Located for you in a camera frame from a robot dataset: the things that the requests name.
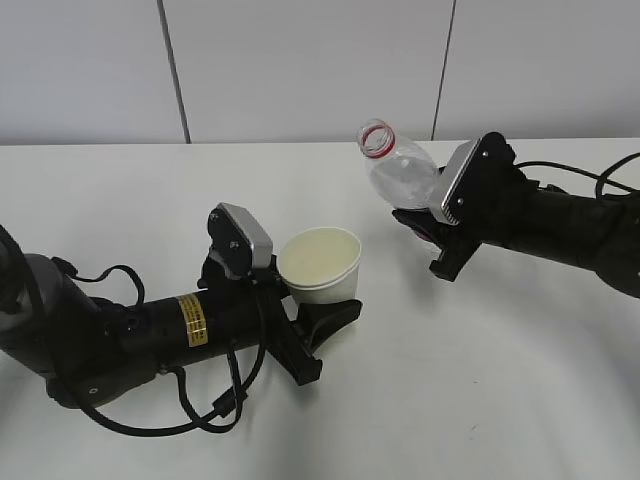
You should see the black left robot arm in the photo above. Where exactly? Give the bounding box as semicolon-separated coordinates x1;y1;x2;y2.
1;234;362;408

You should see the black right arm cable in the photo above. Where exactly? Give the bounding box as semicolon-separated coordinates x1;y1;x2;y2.
514;152;640;199

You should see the clear plastic water bottle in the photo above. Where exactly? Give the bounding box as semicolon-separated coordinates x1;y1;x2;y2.
357;118;440;211

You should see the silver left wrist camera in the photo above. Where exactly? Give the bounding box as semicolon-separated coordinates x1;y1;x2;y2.
207;202;273;280

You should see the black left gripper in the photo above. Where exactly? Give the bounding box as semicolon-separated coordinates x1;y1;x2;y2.
198;256;362;386

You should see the white paper cup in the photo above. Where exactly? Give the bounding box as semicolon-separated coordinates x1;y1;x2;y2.
276;227;362;305

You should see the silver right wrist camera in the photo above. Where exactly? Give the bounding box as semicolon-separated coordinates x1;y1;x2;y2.
428;137;484;226

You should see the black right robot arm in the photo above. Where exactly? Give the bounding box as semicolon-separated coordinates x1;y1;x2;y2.
392;132;639;297

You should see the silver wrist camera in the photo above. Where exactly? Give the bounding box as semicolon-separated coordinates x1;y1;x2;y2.
207;202;273;280
428;137;484;226

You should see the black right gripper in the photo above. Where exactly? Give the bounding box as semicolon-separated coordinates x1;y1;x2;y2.
392;132;539;280

